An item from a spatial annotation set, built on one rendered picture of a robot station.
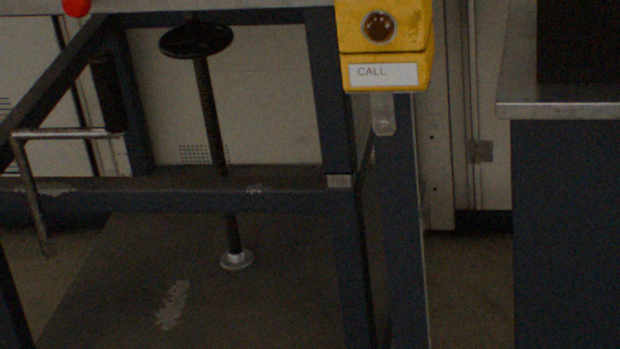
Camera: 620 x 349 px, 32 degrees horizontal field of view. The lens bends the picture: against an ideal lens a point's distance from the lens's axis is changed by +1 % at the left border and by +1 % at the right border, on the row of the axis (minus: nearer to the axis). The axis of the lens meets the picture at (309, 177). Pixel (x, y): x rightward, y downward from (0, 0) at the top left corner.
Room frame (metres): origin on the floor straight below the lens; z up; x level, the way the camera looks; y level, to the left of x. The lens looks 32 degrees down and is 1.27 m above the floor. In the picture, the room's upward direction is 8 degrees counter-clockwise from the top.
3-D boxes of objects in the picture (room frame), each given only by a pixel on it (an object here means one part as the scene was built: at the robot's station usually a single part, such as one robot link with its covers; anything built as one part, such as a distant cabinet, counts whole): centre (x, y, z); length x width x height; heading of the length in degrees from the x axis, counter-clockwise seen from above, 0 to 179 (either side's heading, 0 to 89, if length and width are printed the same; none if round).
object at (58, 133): (1.20, 0.29, 0.60); 0.17 x 0.03 x 0.30; 76
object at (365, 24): (0.88, -0.08, 0.87); 0.03 x 0.01 x 0.03; 76
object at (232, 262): (1.53, 0.15, 0.18); 0.06 x 0.06 x 0.02
